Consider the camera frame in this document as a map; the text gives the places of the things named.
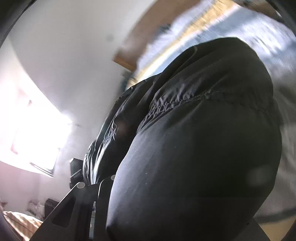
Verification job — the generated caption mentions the black long puffer coat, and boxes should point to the black long puffer coat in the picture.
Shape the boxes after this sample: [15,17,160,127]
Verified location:
[83,38,282,240]

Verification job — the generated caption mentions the wooden headboard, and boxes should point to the wooden headboard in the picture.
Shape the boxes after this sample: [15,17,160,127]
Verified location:
[113,0,200,71]

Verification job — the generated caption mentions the window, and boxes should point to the window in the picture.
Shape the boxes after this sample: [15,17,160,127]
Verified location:
[1,67,73,177]

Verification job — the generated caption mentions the striped bed duvet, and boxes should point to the striped bed duvet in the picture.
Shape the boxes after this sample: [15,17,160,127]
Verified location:
[128,1,295,222]

